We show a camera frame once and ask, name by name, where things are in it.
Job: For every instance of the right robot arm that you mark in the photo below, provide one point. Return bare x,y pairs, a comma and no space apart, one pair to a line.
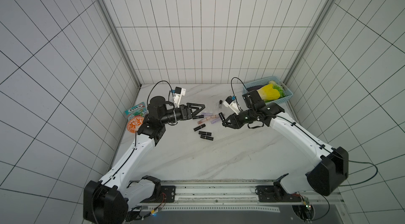
325,168

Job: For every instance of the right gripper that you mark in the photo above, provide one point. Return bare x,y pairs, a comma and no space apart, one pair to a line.
234,119

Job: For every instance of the green candy packet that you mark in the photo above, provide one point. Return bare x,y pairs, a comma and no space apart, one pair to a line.
138,110

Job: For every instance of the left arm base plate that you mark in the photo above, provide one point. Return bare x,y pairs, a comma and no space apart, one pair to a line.
164,194

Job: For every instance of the dark purple toy eggplant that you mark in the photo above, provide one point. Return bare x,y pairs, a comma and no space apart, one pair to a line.
254,88

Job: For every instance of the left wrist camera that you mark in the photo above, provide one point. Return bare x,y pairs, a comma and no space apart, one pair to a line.
178,93

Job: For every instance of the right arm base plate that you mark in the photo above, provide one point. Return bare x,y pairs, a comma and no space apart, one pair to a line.
275,194

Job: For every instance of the clear acrylic lipstick organizer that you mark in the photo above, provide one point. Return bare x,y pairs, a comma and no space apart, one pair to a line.
211,102

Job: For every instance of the lilac lip gloss tube lower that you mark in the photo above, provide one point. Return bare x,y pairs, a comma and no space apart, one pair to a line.
216,120

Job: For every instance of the teal plastic basket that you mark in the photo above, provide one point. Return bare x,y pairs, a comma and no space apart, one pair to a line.
265,81

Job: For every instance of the orange patterned cup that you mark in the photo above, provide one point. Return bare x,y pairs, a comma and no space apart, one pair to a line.
134,124

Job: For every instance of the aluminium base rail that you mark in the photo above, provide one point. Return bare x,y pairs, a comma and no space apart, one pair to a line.
238,195

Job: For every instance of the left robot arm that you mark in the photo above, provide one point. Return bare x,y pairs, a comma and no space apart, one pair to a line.
109,200

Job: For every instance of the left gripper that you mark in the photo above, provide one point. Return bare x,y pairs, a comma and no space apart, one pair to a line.
186,112

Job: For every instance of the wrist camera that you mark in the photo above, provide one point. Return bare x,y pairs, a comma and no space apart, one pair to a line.
178,93
231,102

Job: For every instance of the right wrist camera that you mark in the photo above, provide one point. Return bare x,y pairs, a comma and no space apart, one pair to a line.
231,102

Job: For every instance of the black lipstick lowest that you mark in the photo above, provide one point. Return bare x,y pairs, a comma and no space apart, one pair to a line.
206,137

